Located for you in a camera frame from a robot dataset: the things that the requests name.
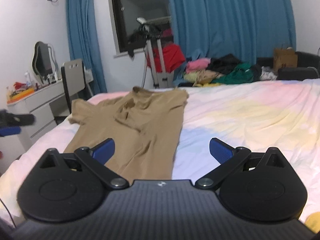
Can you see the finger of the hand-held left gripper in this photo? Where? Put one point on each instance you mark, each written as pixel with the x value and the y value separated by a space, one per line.
pixel 17 120
pixel 10 131

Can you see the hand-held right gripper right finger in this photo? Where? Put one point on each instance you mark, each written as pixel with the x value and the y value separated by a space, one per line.
pixel 220 150

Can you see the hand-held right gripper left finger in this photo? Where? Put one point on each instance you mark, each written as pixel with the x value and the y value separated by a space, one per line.
pixel 103 150

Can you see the tan t-shirt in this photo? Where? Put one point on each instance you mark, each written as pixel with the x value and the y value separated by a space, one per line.
pixel 150 120

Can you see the white dressing table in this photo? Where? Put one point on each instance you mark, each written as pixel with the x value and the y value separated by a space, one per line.
pixel 37 110

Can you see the orange tray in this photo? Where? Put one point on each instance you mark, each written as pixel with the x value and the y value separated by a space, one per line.
pixel 21 95

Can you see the bed with pastel sheet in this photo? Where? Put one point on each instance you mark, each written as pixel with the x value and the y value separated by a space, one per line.
pixel 237 120

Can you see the white spray bottle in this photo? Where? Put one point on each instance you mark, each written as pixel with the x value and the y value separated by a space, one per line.
pixel 27 78

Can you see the wavy vanity mirror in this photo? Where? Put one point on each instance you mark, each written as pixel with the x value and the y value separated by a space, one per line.
pixel 42 60

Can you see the white and black chair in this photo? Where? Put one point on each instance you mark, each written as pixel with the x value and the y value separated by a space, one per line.
pixel 73 77

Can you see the green garment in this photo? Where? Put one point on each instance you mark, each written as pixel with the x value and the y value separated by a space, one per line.
pixel 237 76

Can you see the yellow patterned garment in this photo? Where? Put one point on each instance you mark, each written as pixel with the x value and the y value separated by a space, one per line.
pixel 202 76

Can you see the light blue garment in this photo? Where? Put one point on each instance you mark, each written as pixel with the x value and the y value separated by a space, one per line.
pixel 178 80

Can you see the black garment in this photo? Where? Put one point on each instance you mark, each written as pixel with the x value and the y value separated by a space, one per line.
pixel 225 63

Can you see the pink garment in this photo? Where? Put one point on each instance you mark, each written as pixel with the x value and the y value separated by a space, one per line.
pixel 197 64

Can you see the white patterned garment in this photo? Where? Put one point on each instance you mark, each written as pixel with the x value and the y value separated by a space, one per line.
pixel 268 73

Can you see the narrow blue curtain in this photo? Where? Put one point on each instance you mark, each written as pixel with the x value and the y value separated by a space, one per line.
pixel 82 42

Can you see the black cloth on windowsill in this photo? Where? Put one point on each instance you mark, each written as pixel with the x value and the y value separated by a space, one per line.
pixel 131 51

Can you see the red garment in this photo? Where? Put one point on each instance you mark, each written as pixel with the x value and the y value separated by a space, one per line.
pixel 172 57

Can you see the brown paper bag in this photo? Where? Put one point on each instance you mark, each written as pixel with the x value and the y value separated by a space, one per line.
pixel 285 60

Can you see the yellow cloth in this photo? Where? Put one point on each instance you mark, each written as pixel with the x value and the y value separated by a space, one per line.
pixel 313 223

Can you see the wide blue curtain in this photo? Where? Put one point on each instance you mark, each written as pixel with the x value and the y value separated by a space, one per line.
pixel 225 17

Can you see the dark window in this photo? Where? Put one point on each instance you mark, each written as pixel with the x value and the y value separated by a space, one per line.
pixel 140 2

